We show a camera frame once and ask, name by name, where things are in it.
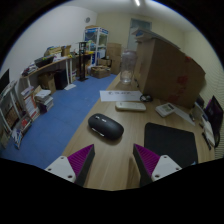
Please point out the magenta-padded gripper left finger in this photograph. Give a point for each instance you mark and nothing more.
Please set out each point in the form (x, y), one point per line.
(63, 166)

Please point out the stacked brown cardboard boxes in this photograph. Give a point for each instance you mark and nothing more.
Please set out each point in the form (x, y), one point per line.
(114, 56)

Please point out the clear plastic jar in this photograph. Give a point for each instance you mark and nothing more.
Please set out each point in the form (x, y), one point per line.
(128, 66)

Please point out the white calculator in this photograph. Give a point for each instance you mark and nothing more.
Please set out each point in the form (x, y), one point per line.
(165, 109)

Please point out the black pen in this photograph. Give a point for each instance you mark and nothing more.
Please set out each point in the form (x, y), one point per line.
(206, 141)

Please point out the white paper sheet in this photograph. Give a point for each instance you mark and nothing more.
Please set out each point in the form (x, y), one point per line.
(120, 96)

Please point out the black floor stand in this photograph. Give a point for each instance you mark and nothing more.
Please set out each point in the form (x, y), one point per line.
(82, 61)

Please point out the white booklet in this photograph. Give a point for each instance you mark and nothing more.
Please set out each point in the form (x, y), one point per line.
(208, 131)

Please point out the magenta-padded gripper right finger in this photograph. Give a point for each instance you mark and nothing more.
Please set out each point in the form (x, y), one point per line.
(160, 166)

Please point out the black monitor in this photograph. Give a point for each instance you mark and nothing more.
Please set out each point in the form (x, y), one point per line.
(4, 80)

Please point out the ceiling tube light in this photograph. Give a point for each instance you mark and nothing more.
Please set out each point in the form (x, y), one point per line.
(137, 2)

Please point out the large brown cardboard box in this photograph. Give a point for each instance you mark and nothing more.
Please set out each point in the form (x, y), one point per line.
(166, 73)

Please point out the blue and white shelf unit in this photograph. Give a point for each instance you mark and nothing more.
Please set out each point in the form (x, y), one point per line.
(96, 43)

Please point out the white remote control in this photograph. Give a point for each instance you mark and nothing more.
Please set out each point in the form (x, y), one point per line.
(130, 106)

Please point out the narrow white paper strip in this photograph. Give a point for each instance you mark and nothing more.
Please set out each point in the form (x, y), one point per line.
(184, 115)

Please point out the black chair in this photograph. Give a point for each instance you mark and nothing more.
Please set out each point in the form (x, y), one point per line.
(215, 115)

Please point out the black computer tower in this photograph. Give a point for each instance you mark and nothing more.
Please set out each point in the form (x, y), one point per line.
(61, 79)

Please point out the round wall vent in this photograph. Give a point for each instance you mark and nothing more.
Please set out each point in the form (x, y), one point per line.
(87, 19)

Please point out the stack of books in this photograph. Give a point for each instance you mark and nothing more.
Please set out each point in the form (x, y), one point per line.
(45, 100)

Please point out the white bookshelf with books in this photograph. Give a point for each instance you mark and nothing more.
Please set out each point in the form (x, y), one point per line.
(13, 113)

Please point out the black computer mouse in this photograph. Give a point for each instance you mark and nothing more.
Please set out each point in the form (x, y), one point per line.
(105, 126)

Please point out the black mouse pad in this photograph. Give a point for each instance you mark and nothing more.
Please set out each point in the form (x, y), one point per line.
(170, 143)

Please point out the open cardboard box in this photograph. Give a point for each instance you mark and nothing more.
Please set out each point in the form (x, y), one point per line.
(100, 72)

